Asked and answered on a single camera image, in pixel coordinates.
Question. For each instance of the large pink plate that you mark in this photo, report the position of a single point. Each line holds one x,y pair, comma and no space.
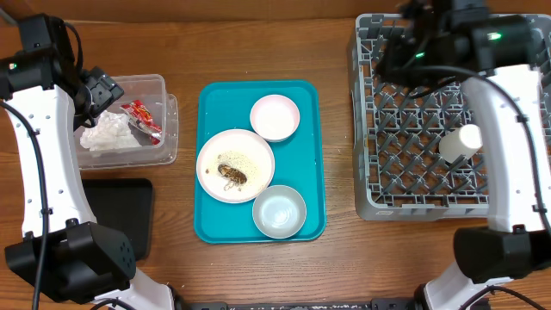
243,150

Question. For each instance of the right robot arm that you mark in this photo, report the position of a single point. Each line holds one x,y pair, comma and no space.
494,60

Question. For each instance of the grey bowl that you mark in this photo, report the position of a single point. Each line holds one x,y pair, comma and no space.
279,212

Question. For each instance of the clear plastic bin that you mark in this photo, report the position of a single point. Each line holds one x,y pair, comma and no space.
151,90

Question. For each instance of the teal plastic tray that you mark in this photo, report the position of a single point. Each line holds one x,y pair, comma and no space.
298,159

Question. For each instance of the pink small saucer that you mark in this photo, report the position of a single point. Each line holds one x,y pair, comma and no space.
274,117

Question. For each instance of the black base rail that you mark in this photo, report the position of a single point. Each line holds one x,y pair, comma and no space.
374,304

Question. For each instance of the grey dishwasher rack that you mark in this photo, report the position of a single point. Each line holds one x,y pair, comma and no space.
400,174

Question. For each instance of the red snack wrapper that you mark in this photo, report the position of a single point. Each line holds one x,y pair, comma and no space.
141,118

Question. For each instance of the white tissue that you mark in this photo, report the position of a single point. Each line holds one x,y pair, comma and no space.
111,132

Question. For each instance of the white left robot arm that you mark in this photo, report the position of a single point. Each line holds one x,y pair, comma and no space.
64,253

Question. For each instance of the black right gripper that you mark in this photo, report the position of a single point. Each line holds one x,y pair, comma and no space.
388,69

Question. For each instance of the black tray bin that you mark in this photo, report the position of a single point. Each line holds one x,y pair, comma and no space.
125,205

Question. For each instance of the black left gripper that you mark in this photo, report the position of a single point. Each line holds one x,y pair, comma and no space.
103,88

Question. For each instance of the brown food scrap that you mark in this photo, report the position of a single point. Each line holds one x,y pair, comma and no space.
233,176

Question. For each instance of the white cup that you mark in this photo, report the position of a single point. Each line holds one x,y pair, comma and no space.
464,141

